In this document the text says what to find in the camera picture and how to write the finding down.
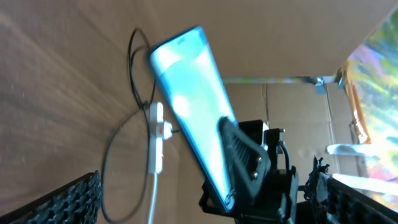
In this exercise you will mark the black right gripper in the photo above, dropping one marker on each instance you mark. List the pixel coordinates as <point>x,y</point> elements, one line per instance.
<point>264,185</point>

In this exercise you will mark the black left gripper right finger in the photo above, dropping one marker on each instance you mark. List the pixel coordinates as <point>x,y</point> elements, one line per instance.
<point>328,200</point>

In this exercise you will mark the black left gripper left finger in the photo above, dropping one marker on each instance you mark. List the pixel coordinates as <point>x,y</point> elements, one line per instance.
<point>78,201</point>

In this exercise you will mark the Samsung Galaxy smartphone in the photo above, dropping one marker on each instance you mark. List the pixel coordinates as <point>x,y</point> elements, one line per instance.
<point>187,73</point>

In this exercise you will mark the white charger plug adapter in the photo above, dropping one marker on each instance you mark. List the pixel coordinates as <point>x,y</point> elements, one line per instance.
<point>164,130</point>

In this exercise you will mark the white power strip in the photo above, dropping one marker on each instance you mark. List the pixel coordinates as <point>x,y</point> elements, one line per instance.
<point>156,118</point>

